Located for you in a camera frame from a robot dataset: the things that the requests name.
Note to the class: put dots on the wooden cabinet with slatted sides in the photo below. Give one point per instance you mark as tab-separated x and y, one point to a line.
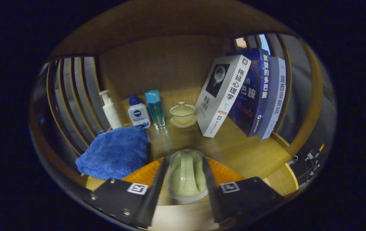
170	64

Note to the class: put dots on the pale green brush with white pad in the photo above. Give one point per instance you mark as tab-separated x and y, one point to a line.
186	173

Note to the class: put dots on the white book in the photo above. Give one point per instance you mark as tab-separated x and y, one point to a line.
221	96

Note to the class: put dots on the white pump bottle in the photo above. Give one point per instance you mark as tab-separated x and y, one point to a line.
112	112

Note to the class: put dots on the wooden countertop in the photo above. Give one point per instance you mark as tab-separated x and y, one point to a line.
234	150

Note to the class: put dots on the white bottle with blue cap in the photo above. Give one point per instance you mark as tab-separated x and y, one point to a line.
138	114

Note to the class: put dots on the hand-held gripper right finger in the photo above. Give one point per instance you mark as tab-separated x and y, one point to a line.
213	195

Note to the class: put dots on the dark blue book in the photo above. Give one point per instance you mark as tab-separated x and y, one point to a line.
250	106

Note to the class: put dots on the clear blue bottle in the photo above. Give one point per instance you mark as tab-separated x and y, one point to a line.
155	110

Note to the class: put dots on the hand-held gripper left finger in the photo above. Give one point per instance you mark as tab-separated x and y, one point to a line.
152	195

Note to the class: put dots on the black equipment with orange part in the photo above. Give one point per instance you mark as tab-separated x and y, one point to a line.
305	166

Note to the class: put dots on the pale blue book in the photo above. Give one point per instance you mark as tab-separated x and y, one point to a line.
276	96

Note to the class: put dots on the beige lidded teacup with saucer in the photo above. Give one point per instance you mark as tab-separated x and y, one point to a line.
183	114

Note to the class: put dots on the folded blue towel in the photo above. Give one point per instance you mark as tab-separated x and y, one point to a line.
115	150

